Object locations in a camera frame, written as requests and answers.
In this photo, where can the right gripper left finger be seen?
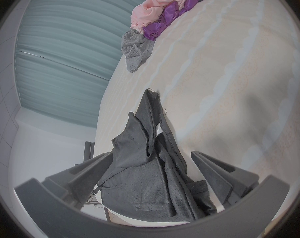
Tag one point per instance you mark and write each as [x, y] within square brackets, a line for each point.
[83, 177]

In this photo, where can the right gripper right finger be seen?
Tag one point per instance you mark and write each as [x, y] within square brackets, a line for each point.
[221, 177]

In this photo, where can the blue-green curtain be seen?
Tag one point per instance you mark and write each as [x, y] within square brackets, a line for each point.
[65, 58]

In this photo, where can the grey mesh garment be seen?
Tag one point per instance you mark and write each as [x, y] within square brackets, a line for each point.
[136, 48]

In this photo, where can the purple garment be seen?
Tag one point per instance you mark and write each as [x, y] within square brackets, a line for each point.
[164, 21]

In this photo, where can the pink garment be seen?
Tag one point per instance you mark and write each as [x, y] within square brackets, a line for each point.
[150, 11]

